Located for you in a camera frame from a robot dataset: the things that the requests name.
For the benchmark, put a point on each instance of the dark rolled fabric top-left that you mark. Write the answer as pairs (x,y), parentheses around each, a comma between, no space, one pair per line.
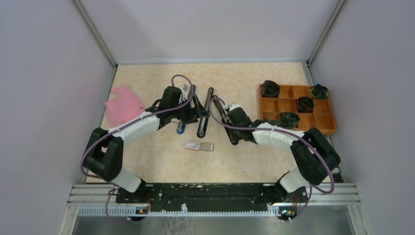
(270,89)

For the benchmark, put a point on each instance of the dark rolled fabric centre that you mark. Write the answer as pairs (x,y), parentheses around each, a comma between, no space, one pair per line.
(305,104)

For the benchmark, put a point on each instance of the pink cloth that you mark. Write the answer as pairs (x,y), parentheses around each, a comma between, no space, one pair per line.
(125,107)

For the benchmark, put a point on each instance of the dark rolled fabric top-right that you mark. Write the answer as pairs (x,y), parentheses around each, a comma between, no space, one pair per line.
(319,92)

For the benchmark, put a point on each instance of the dark rolled fabric lower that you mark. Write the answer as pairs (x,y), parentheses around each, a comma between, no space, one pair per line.
(287,120)

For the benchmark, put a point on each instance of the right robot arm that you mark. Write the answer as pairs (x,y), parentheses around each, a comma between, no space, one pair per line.
(314,155)

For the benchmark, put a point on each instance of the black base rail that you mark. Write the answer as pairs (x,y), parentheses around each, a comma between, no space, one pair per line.
(238,197)

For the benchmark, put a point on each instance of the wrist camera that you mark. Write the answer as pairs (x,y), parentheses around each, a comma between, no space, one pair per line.
(184,90)
(233,106)

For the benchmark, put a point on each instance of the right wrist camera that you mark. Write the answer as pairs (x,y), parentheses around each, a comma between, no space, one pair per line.
(233,106)

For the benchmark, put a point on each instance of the orange wooden compartment tray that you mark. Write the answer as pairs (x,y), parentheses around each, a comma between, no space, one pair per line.
(321,117)

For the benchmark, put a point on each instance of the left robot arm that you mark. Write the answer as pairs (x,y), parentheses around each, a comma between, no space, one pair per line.
(104,152)

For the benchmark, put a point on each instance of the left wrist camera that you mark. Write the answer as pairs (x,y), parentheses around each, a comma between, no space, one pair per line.
(184,90)

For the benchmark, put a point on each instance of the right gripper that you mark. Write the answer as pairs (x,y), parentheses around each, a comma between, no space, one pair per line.
(240,138)

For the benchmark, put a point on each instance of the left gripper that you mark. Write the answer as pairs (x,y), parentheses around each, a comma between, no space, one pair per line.
(196,112)

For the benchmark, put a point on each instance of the blue stapler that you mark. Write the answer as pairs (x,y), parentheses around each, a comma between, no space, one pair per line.
(181,126)

